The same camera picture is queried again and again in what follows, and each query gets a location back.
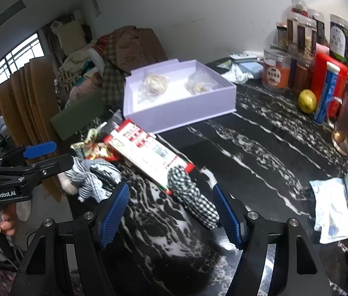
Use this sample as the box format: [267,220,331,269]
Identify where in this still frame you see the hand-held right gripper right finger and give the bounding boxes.
[212,184,335,296]

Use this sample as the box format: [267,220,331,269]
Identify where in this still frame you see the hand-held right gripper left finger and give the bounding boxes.
[10,183,130,296]

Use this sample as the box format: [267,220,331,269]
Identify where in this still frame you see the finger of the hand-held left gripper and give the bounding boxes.
[35,154,75,177]
[22,141,58,158]

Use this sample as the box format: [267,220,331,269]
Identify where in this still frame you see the green and gold snack packet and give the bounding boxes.
[70,128,108,152]

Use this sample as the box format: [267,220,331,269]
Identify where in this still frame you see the black and white checkered cloth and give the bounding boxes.
[167,166,220,230]

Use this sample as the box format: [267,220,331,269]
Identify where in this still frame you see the black and white striped cloth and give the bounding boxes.
[69,157,123,203]

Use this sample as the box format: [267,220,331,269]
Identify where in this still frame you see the red and white noodle packet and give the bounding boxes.
[104,120,197,195]

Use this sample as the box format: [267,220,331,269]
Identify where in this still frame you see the lavender cardboard box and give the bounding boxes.
[123,59,238,134]

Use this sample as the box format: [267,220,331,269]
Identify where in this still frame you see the green cushion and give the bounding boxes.
[50,90,107,142]

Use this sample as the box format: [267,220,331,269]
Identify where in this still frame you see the brown cardboard sheets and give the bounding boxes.
[0,56,65,202]

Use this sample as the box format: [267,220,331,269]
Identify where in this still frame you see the pile of clothes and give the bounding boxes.
[55,45,106,110]

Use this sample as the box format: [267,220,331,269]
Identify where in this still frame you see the window with bars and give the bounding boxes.
[0,33,44,91]

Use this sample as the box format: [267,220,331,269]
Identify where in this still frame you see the plaid cloth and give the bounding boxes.
[95,35,126,107]

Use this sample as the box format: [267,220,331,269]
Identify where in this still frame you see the beige pillow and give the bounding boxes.
[51,18,87,56]

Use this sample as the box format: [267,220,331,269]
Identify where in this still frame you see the clear bag of rubber bands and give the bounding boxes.
[139,72,170,103]

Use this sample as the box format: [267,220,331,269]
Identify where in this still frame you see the clear bag of beige items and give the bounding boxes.
[185,70,218,95]

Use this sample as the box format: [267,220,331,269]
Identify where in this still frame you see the yellow lemon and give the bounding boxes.
[298,89,318,113]

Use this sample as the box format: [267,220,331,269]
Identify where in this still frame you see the crumpled white tissue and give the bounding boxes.
[223,67,254,84]

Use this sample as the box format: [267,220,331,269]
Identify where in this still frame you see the clear glass mug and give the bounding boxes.
[325,93,348,157]

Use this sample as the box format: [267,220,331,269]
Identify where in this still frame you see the light blue notebook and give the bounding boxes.
[233,61,265,80]

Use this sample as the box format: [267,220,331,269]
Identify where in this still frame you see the blue and white tube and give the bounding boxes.
[314,63,342,126]

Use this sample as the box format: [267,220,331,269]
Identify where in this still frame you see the white remote control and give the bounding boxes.
[229,53,258,61]

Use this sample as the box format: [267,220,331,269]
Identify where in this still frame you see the jar of red spice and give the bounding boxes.
[294,58,315,91]

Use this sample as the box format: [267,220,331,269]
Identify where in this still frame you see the red plastic container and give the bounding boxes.
[310,52,348,112]

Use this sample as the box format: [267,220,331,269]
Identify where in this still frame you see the small clear jar of grains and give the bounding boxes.
[275,21,289,50]

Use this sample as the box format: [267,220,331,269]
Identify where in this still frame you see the clear jar of noodles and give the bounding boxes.
[296,16,318,63]

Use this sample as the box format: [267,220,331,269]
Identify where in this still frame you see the tall clear jar brown label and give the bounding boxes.
[286,0,309,47]

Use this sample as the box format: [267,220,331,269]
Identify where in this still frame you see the clear jar black label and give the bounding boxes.
[310,9,326,46]

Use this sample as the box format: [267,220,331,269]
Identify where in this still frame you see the clear jar dark blue label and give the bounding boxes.
[329,14,348,63]

